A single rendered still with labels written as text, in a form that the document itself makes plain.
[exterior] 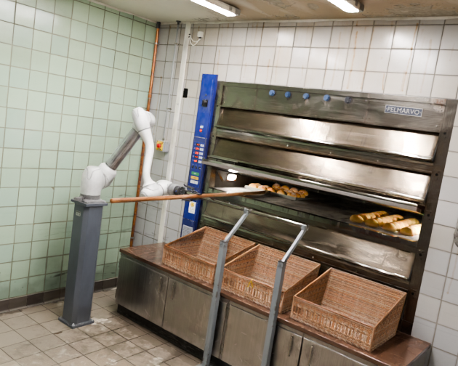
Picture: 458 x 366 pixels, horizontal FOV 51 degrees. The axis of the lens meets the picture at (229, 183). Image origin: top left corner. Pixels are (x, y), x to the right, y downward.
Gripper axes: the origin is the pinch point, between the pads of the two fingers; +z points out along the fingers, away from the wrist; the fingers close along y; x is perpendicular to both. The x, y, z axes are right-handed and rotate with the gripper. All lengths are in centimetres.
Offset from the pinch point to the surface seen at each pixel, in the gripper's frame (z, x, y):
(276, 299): 85, 8, 48
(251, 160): 8, -52, -29
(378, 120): 105, -53, -74
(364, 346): 141, -1, 58
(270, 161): 25, -52, -32
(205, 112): -47, -51, -62
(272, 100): 17, -54, -79
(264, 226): 30, -52, 20
